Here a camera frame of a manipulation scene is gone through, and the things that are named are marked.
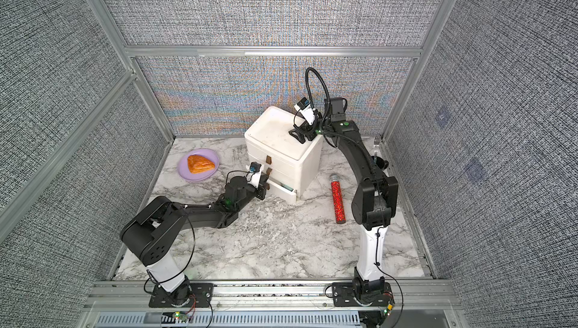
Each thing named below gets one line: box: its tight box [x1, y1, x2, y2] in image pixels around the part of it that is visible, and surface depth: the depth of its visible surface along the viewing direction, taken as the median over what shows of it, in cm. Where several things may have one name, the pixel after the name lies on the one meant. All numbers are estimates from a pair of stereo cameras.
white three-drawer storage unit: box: [244, 106, 324, 204], surface depth 89 cm
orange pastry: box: [187, 154, 216, 174], surface depth 107 cm
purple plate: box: [177, 148, 220, 182], surface depth 107 cm
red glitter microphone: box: [330, 173, 347, 225], surface depth 96 cm
